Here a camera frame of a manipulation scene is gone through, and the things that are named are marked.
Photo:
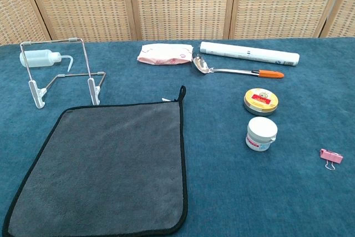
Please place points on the blue grey towel black trim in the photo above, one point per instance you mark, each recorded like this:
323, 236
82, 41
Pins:
111, 165

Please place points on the pink white tissue pack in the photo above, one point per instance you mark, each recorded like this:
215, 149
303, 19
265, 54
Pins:
163, 54

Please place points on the round yellow red tin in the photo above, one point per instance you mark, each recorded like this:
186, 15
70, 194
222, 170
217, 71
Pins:
260, 99

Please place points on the blue carpet table cover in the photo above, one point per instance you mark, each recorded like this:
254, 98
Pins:
222, 178

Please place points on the white plastic jar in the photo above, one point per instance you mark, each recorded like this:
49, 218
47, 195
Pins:
260, 131

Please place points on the white paper roll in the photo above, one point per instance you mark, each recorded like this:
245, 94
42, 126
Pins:
249, 53

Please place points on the woven rattan folding screen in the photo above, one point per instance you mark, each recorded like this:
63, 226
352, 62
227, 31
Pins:
180, 4

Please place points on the translucent plastic wash bottle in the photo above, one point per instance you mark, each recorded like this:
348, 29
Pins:
38, 58

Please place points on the pink binder clip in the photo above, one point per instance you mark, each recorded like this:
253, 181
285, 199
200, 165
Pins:
331, 157

